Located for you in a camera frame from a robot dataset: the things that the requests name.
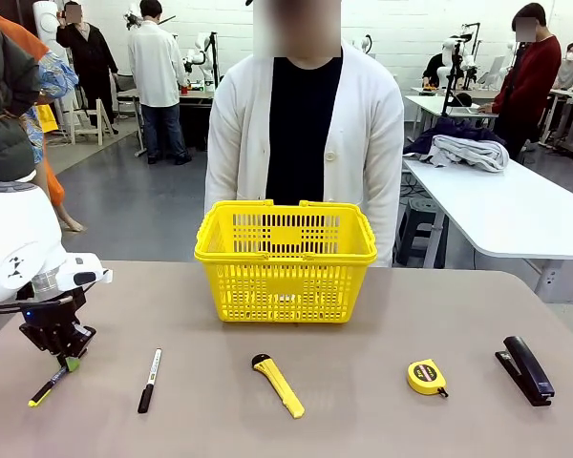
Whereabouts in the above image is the person in red sweater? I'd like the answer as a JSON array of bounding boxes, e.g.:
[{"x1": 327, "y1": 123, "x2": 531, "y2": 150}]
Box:
[{"x1": 477, "y1": 2, "x2": 563, "y2": 161}]

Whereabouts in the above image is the yellow plastic shopping basket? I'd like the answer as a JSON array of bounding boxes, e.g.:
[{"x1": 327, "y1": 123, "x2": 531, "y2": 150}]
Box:
[{"x1": 193, "y1": 199, "x2": 378, "y2": 324}]

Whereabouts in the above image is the white background table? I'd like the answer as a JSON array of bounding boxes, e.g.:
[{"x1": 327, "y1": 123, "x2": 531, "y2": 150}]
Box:
[{"x1": 403, "y1": 94, "x2": 500, "y2": 144}]

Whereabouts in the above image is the black stapler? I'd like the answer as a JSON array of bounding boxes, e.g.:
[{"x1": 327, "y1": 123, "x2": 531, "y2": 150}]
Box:
[{"x1": 494, "y1": 335, "x2": 556, "y2": 407}]

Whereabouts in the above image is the yellow black highlighter pen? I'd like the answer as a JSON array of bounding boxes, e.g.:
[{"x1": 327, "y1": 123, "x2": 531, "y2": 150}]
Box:
[{"x1": 27, "y1": 364, "x2": 71, "y2": 408}]

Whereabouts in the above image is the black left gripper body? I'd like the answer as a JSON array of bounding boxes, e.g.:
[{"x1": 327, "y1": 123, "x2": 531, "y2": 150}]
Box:
[{"x1": 18, "y1": 287, "x2": 97, "y2": 359}]

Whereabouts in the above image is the black tripod stand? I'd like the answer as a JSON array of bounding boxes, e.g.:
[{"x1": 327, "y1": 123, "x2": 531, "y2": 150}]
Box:
[{"x1": 440, "y1": 40, "x2": 465, "y2": 118}]

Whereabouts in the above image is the grey white clothes pile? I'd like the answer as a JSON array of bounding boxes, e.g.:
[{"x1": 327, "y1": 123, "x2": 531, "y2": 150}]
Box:
[{"x1": 432, "y1": 135, "x2": 510, "y2": 173}]

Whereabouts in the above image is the large white table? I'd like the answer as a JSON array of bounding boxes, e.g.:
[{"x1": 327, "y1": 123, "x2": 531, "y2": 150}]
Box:
[{"x1": 402, "y1": 156, "x2": 573, "y2": 304}]

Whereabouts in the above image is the white wooden chair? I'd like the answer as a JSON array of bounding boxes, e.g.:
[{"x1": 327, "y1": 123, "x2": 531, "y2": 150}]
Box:
[{"x1": 64, "y1": 97, "x2": 117, "y2": 147}]

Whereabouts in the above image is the person in dark vest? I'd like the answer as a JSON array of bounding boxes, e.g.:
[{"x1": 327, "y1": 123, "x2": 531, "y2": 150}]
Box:
[{"x1": 0, "y1": 9, "x2": 42, "y2": 185}]

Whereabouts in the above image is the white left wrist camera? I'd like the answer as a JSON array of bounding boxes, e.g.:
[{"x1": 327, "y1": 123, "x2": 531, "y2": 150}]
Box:
[{"x1": 56, "y1": 252, "x2": 114, "y2": 292}]

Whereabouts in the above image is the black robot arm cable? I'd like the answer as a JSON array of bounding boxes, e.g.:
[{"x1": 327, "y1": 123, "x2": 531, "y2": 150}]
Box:
[{"x1": 0, "y1": 281, "x2": 99, "y2": 315}]

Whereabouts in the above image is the person in blue patterned shirt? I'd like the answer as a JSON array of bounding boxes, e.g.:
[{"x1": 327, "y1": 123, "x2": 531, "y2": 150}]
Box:
[{"x1": 0, "y1": 0, "x2": 86, "y2": 234}]

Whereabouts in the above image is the person in black coat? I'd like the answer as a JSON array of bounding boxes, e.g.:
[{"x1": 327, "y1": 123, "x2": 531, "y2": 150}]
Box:
[{"x1": 55, "y1": 1, "x2": 120, "y2": 135}]

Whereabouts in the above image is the person in white shirt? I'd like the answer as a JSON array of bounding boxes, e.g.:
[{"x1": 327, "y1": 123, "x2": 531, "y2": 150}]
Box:
[{"x1": 127, "y1": 0, "x2": 193, "y2": 166}]

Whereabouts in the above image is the grey plastic stool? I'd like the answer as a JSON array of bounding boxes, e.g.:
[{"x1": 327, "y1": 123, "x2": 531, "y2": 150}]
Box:
[{"x1": 394, "y1": 198, "x2": 448, "y2": 268}]

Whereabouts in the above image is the black white marker pen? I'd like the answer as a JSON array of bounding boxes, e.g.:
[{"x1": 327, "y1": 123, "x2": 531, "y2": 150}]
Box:
[{"x1": 137, "y1": 347, "x2": 163, "y2": 414}]

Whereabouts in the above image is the yellow tape measure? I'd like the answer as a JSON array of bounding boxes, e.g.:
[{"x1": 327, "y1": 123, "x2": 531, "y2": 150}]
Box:
[{"x1": 406, "y1": 358, "x2": 450, "y2": 399}]

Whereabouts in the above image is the pile of clothes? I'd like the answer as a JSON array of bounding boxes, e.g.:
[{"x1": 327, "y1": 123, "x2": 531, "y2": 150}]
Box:
[{"x1": 403, "y1": 117, "x2": 507, "y2": 167}]

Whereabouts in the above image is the yellow utility knife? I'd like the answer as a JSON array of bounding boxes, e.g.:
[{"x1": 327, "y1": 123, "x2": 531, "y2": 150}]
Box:
[{"x1": 250, "y1": 353, "x2": 306, "y2": 420}]

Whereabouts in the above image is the person in white cardigan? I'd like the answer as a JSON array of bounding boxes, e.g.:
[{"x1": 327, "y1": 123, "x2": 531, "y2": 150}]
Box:
[{"x1": 203, "y1": 0, "x2": 405, "y2": 268}]

